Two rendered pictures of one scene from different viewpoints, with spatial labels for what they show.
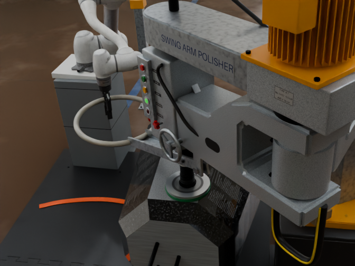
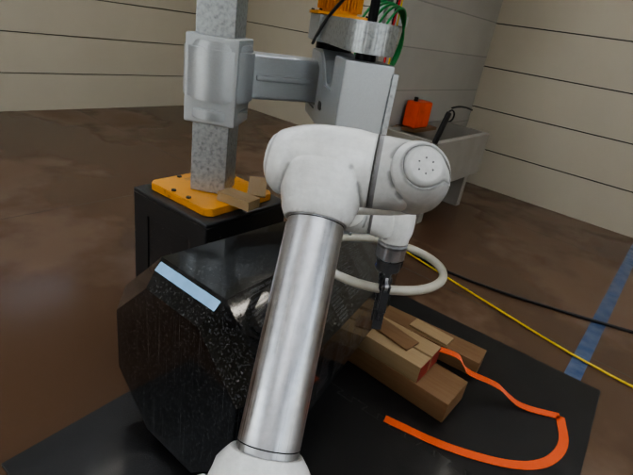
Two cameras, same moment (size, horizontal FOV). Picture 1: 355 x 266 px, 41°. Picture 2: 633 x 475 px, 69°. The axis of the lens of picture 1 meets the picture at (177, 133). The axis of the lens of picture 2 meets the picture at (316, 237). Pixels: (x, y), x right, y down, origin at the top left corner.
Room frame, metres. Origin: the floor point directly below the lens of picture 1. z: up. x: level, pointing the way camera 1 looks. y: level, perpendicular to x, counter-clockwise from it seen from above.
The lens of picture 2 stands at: (3.79, 0.61, 1.69)
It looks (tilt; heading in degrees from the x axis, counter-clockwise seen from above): 25 degrees down; 200
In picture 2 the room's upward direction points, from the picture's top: 9 degrees clockwise
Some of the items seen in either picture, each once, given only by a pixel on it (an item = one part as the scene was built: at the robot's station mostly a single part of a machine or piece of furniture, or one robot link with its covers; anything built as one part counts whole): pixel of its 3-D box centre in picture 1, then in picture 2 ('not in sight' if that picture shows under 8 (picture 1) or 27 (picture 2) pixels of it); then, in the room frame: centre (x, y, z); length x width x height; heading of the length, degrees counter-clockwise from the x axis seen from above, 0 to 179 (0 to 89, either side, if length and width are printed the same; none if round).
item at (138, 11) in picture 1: (144, 54); not in sight; (4.18, 0.25, 0.54); 0.20 x 0.20 x 1.09; 77
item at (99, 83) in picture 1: (103, 79); (391, 250); (2.53, 0.40, 1.10); 0.09 x 0.09 x 0.06
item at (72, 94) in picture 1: (96, 114); not in sight; (3.36, 0.64, 0.40); 0.50 x 0.50 x 0.80; 74
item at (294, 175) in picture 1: (301, 159); not in sight; (1.23, -0.39, 1.37); 0.19 x 0.19 x 0.20
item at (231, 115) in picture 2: not in sight; (219, 79); (1.76, -0.77, 1.36); 0.35 x 0.35 x 0.41
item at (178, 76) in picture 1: (192, 103); (350, 109); (1.71, -0.07, 1.35); 0.36 x 0.22 x 0.45; 34
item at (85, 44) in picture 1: (85, 45); not in sight; (3.36, 0.63, 1.00); 0.18 x 0.16 x 0.22; 103
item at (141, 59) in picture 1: (148, 88); (386, 106); (1.78, 0.11, 1.40); 0.08 x 0.03 x 0.28; 34
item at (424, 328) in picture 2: not in sight; (430, 332); (1.37, 0.56, 0.13); 0.25 x 0.10 x 0.01; 74
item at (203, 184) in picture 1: (187, 183); not in sight; (1.78, -0.03, 0.87); 0.21 x 0.21 x 0.01
